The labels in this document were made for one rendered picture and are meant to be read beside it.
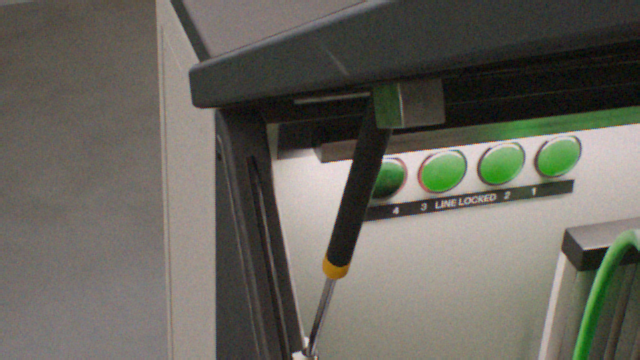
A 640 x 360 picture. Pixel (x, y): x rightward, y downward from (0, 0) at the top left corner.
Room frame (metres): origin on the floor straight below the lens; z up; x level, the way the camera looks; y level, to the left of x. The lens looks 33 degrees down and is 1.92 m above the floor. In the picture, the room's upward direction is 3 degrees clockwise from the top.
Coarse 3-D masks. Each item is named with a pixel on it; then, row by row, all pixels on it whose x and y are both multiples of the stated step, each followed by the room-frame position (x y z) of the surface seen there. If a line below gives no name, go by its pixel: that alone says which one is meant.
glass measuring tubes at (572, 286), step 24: (576, 240) 0.90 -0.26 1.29; (600, 240) 0.91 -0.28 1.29; (576, 264) 0.89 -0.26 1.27; (600, 264) 0.90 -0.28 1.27; (624, 264) 0.91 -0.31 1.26; (576, 288) 0.90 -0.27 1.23; (624, 288) 0.94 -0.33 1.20; (552, 312) 0.92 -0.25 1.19; (576, 312) 0.90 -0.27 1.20; (600, 312) 0.92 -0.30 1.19; (624, 312) 0.93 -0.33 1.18; (552, 336) 0.92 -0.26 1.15; (576, 336) 0.90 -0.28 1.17; (600, 336) 0.91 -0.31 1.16; (624, 336) 0.93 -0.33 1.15
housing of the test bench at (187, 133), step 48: (192, 0) 0.96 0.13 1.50; (240, 0) 0.97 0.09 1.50; (288, 0) 0.97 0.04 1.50; (336, 0) 0.98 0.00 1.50; (192, 48) 0.92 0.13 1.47; (192, 144) 0.93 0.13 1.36; (192, 192) 0.94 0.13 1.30; (192, 240) 0.94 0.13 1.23; (192, 288) 0.95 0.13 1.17; (192, 336) 0.95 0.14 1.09
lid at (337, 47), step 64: (384, 0) 0.44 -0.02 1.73; (448, 0) 0.38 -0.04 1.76; (512, 0) 0.34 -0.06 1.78; (576, 0) 0.30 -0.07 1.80; (256, 64) 0.63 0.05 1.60; (320, 64) 0.51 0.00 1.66; (384, 64) 0.43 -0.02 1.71; (448, 64) 0.38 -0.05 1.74; (512, 64) 0.47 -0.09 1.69; (576, 64) 0.76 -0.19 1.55
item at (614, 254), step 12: (624, 240) 0.77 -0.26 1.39; (636, 240) 0.73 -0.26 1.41; (612, 252) 0.80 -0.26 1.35; (624, 252) 0.79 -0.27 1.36; (612, 264) 0.81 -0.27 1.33; (600, 276) 0.82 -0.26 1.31; (612, 276) 0.82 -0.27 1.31; (600, 288) 0.83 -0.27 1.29; (588, 300) 0.84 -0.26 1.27; (600, 300) 0.83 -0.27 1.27; (588, 312) 0.84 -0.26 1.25; (588, 324) 0.84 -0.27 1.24; (588, 336) 0.84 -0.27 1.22; (576, 348) 0.85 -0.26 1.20; (588, 348) 0.84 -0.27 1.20
